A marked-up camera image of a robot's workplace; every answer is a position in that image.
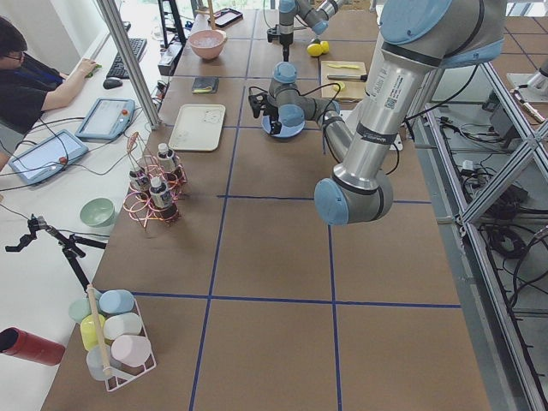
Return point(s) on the mint green bowl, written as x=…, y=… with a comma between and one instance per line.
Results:
x=97, y=213

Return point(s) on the teach pendant far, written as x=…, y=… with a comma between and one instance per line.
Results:
x=107, y=119

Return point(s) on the pink ice bowl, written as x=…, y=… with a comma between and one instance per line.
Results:
x=208, y=44

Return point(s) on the wooden cutting board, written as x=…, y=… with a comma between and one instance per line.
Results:
x=354, y=91

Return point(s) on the lemon half slice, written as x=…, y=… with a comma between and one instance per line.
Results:
x=339, y=86

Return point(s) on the red cylinder bottle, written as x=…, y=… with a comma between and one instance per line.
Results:
x=27, y=346

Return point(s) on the teach pendant near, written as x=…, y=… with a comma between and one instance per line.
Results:
x=48, y=158

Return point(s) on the black computer mouse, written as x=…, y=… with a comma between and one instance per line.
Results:
x=112, y=82

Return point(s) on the person in black shirt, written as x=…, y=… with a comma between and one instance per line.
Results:
x=29, y=88

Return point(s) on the white wire cup rack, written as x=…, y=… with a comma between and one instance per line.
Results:
x=114, y=336

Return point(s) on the bottle white cap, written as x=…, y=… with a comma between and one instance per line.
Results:
x=161, y=197
x=139, y=180
x=166, y=159

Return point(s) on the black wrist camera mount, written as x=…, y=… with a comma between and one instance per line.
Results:
x=257, y=98

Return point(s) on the copper wire bottle rack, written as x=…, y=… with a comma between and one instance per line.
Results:
x=138, y=205

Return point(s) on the bottle white cap front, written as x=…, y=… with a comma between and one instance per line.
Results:
x=161, y=197

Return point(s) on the bottle white cap right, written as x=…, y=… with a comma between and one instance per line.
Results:
x=139, y=180

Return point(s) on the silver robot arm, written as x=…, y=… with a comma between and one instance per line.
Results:
x=415, y=37
x=316, y=19

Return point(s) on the aluminium frame post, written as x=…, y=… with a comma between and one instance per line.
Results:
x=113, y=21

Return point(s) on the bottle white cap left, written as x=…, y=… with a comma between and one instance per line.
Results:
x=166, y=159

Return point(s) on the yellow lemon upper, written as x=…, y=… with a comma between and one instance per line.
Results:
x=325, y=46

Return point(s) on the steel muddler black tip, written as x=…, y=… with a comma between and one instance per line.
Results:
x=348, y=77

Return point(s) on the cream bear tray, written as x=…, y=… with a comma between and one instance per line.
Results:
x=197, y=128

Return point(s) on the yellow plastic knife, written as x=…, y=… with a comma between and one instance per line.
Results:
x=343, y=66

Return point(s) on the yellow lemon round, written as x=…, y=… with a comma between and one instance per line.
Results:
x=315, y=50

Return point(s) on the teach pendant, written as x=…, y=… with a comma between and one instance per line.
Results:
x=107, y=119
x=48, y=158

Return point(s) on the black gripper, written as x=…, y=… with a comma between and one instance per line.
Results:
x=272, y=112
x=285, y=37

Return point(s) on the blue plate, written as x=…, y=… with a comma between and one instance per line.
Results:
x=285, y=132

